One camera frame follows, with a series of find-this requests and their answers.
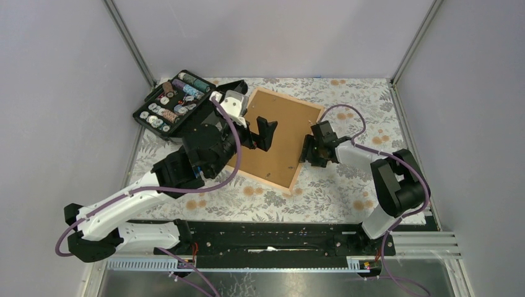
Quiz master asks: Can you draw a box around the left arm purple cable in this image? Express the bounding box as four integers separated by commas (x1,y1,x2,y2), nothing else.
54,97,243,258

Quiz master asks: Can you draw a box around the black sewing kit case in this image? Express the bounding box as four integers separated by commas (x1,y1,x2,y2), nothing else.
132,70,248,141

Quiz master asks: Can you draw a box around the aluminium corner post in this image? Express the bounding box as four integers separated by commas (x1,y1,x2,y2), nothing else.
102,0,156,88
390,0,444,86

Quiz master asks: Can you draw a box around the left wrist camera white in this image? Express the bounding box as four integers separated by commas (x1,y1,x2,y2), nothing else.
209,90,249,128

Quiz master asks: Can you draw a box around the brown frame backing board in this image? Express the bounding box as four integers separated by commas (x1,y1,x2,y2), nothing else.
227,90,321,189

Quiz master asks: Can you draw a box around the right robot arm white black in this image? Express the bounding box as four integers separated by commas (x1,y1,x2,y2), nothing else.
299,121,430,255

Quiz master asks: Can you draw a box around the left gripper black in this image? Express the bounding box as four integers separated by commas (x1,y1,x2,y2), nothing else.
209,116,278,178

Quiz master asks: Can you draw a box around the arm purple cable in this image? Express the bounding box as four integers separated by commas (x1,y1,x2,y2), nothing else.
54,97,243,258
318,104,432,297

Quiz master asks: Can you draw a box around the brown thread spool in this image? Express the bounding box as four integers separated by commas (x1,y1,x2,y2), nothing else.
162,81,176,98

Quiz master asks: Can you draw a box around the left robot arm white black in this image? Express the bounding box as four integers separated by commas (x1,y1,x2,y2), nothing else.
55,117,278,263

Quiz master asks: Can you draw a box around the wooden picture frame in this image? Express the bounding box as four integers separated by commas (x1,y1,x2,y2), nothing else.
223,86,326,195

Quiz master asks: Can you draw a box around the left aluminium corner post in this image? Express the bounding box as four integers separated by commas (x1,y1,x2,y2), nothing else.
102,0,156,88

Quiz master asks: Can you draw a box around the purple thread spool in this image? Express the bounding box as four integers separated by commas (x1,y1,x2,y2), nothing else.
171,79,189,93

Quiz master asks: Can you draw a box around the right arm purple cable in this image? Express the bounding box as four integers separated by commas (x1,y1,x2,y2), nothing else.
318,104,432,297

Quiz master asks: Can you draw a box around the grey slotted cable duct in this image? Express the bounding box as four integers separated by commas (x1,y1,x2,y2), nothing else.
106,257,371,274

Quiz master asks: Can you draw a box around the right aluminium corner post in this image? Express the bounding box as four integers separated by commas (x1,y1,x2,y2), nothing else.
390,0,444,86

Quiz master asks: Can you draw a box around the floral patterned table mat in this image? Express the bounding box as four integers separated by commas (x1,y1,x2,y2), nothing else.
139,78,406,223

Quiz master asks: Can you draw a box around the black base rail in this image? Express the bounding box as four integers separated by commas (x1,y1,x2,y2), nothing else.
169,220,396,267

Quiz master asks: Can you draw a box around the light blue thread spool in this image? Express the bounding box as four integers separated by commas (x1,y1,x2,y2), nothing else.
183,84,204,99

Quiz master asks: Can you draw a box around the teal thread spool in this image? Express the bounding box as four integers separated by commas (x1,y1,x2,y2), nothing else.
178,72,211,93

